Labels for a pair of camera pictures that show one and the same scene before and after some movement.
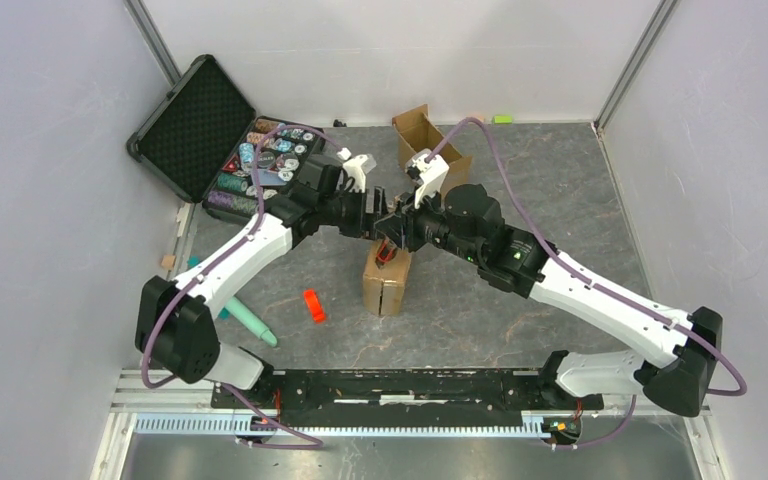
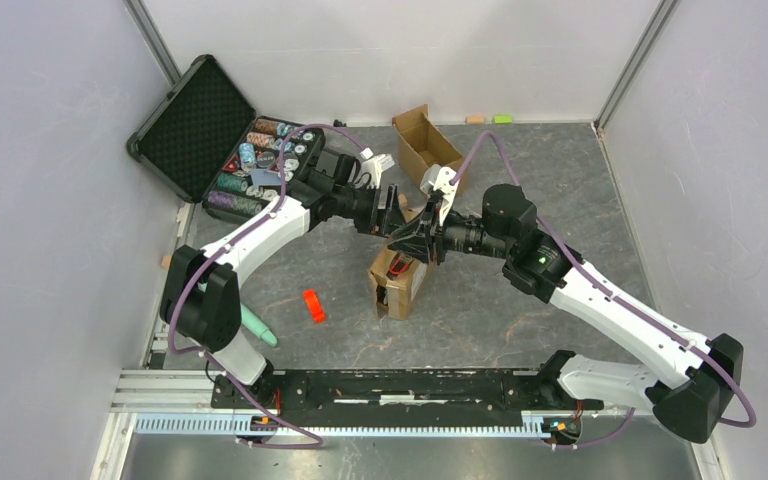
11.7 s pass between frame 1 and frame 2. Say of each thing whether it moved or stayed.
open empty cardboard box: stayed
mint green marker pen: stayed
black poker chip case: stayed
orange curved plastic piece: stayed
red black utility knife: moved
